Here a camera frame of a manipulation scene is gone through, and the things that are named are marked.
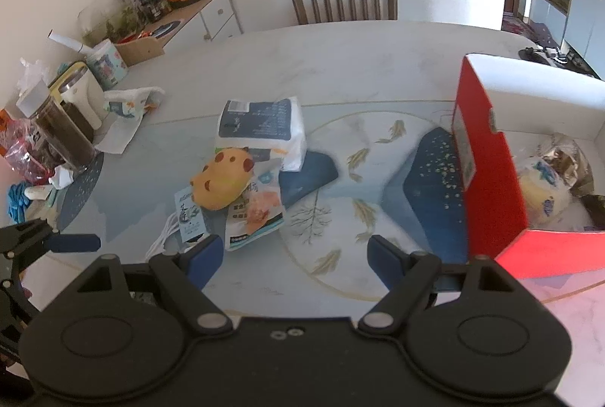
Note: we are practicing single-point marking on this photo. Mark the white printed paper towel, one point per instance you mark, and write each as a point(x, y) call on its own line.
point(123, 123)

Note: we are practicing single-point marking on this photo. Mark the white and yellow kettle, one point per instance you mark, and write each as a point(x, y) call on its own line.
point(82, 97)

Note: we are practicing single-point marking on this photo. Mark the wooden desk organiser box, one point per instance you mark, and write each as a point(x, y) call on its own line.
point(142, 50)

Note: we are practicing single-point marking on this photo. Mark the crumpled white paper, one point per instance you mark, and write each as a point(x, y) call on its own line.
point(62, 176)

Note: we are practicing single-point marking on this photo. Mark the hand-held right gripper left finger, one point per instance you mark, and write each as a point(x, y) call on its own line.
point(203, 258)

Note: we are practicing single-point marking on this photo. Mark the white paper roll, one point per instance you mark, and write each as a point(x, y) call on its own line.
point(66, 40)

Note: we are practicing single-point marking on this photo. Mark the printed white cup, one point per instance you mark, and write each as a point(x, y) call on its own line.
point(108, 64)

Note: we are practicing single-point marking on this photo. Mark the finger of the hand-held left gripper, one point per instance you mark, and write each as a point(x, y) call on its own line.
point(75, 243)
point(14, 300)

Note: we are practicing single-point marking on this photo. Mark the glass jar with dark contents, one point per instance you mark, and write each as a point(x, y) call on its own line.
point(56, 132)

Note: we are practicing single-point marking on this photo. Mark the small dark oval mat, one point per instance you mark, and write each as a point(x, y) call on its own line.
point(163, 28)

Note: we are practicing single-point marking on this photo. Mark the clear bag with plants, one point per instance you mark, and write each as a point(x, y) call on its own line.
point(113, 17)

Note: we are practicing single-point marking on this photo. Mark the white side cabinet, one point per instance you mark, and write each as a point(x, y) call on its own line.
point(217, 14)

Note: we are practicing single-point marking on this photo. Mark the white box with green print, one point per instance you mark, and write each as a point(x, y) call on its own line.
point(191, 218)

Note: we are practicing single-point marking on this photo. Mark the silver foil packet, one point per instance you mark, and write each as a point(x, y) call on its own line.
point(567, 151)

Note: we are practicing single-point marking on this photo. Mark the red plastic bag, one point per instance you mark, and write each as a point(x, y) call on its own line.
point(19, 151)

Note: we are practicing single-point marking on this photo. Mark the blue cloth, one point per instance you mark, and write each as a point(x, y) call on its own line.
point(19, 199)

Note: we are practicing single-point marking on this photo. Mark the red cardboard box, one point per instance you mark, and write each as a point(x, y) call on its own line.
point(482, 161)

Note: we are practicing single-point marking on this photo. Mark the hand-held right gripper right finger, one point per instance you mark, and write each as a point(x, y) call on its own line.
point(387, 258)

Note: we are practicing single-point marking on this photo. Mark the yellow bread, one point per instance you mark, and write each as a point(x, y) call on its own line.
point(539, 199)

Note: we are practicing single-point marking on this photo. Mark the white face mask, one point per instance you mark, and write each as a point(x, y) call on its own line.
point(163, 241)

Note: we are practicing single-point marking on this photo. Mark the yellow spotted plush toy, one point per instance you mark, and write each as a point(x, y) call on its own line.
point(222, 182)

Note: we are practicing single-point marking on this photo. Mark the dark round mat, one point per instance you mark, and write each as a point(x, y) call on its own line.
point(78, 194)

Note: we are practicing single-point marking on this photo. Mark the white marble desktop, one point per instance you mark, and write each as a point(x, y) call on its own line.
point(359, 71)

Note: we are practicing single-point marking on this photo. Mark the black snack packet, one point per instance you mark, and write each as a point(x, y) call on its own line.
point(596, 208)

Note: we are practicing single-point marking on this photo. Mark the white tissue pack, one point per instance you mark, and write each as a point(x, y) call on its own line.
point(255, 123)

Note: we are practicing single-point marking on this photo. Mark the plain dark blue mat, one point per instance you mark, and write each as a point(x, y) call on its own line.
point(307, 177)

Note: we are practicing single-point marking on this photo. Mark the white packet with orange picture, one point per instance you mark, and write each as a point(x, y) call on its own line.
point(257, 213)

